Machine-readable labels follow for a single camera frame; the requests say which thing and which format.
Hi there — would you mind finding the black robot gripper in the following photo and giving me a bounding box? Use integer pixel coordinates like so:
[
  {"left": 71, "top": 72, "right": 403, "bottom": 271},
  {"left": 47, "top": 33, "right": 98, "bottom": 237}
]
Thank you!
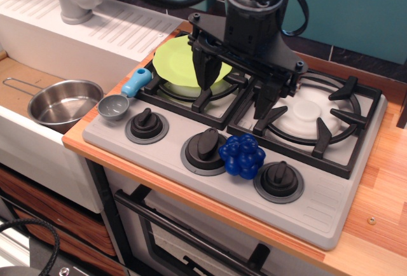
[{"left": 188, "top": 0, "right": 308, "bottom": 120}]

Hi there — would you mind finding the blue toy blueberry cluster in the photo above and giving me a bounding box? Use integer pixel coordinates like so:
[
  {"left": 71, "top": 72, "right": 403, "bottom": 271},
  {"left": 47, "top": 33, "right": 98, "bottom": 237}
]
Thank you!
[{"left": 218, "top": 134, "right": 266, "bottom": 180}]

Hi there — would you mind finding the grey spoon with blue handle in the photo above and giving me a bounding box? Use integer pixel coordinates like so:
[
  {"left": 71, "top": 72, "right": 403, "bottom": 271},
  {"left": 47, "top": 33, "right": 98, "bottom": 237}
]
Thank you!
[{"left": 97, "top": 68, "right": 153, "bottom": 121}]

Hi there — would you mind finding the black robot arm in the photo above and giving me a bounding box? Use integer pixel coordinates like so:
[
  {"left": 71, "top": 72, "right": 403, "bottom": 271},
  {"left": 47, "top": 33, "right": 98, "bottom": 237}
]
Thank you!
[{"left": 188, "top": 0, "right": 309, "bottom": 119}]

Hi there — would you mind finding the lime green plate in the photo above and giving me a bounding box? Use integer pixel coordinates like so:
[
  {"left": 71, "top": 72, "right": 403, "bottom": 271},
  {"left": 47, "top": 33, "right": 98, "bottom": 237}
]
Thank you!
[{"left": 152, "top": 36, "right": 233, "bottom": 88}]

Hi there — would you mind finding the stainless steel pot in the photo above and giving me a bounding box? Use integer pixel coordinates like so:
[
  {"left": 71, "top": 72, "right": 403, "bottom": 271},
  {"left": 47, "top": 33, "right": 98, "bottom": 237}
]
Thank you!
[{"left": 3, "top": 78, "right": 104, "bottom": 134}]

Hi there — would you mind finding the white toy sink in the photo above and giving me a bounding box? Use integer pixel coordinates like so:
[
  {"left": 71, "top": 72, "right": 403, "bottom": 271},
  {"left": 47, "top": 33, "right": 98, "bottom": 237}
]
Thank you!
[{"left": 1, "top": 0, "right": 181, "bottom": 213}]

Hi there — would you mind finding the black left burner grate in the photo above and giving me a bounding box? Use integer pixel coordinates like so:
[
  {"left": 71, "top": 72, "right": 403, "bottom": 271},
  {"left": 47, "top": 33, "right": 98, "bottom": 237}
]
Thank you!
[{"left": 124, "top": 31, "right": 255, "bottom": 131}]

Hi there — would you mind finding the black burner grate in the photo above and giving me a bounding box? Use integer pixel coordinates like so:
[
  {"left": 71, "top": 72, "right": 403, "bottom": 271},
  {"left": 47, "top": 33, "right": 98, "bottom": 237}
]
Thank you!
[
  {"left": 124, "top": 31, "right": 255, "bottom": 131},
  {"left": 227, "top": 71, "right": 387, "bottom": 179}
]

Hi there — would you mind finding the white right burner cap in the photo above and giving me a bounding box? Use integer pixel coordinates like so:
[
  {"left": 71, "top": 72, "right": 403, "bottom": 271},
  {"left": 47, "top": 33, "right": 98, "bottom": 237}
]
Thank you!
[{"left": 273, "top": 90, "right": 341, "bottom": 139}]

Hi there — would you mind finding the black middle stove knob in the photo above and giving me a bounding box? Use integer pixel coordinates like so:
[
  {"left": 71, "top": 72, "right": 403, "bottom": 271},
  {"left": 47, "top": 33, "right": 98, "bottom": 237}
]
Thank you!
[{"left": 181, "top": 128, "right": 227, "bottom": 176}]

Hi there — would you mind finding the black stove knob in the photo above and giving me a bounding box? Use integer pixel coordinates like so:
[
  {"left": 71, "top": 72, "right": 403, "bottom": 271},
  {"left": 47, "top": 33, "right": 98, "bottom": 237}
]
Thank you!
[
  {"left": 125, "top": 107, "right": 169, "bottom": 145},
  {"left": 253, "top": 161, "right": 305, "bottom": 204},
  {"left": 181, "top": 128, "right": 227, "bottom": 176}
]

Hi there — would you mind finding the black right burner grate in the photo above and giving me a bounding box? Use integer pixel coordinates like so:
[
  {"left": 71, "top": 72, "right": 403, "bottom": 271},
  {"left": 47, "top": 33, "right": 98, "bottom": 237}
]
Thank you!
[{"left": 227, "top": 71, "right": 387, "bottom": 179}]

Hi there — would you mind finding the black left stove knob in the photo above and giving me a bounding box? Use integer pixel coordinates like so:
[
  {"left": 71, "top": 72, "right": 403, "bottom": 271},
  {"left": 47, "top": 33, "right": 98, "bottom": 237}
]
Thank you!
[{"left": 125, "top": 107, "right": 169, "bottom": 145}]

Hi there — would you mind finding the black right stove knob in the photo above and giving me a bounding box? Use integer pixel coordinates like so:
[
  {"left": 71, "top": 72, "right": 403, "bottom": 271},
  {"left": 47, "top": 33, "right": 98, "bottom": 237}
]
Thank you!
[{"left": 253, "top": 161, "right": 305, "bottom": 204}]

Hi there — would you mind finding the grey toy stovetop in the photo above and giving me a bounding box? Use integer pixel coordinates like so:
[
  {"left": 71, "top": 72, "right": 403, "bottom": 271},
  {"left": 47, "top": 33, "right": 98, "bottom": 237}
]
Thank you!
[{"left": 81, "top": 31, "right": 389, "bottom": 251}]

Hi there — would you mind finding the oven door with window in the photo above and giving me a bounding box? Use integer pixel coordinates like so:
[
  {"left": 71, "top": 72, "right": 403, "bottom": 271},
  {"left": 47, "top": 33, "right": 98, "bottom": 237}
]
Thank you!
[{"left": 109, "top": 178, "right": 328, "bottom": 275}]

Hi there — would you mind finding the wooden drawer front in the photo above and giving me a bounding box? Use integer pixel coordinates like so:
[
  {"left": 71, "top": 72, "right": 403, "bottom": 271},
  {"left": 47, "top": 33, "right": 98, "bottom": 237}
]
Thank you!
[{"left": 1, "top": 165, "right": 125, "bottom": 275}]

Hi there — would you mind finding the black oven door handle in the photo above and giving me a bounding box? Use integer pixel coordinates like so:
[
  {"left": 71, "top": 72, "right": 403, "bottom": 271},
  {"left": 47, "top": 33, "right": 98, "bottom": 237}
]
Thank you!
[{"left": 114, "top": 190, "right": 270, "bottom": 275}]

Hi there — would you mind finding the black braided cable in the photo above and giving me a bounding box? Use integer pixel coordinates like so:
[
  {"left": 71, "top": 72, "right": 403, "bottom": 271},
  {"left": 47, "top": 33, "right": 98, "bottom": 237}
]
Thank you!
[{"left": 0, "top": 218, "right": 61, "bottom": 276}]

